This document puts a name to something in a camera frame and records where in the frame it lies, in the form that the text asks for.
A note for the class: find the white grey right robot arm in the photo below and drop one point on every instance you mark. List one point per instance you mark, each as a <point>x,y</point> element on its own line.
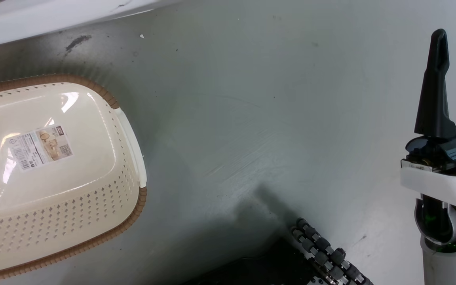
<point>449,257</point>

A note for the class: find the grey roller omni wheel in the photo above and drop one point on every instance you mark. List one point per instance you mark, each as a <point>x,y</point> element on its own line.
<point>327,253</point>

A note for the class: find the cream perforated plastic laundry basket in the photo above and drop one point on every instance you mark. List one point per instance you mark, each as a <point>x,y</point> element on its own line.
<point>77,186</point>

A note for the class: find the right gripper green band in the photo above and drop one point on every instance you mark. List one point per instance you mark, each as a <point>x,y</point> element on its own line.
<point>445,174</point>

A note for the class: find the paper product label sticker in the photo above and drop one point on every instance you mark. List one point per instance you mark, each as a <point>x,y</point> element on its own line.
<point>40,147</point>

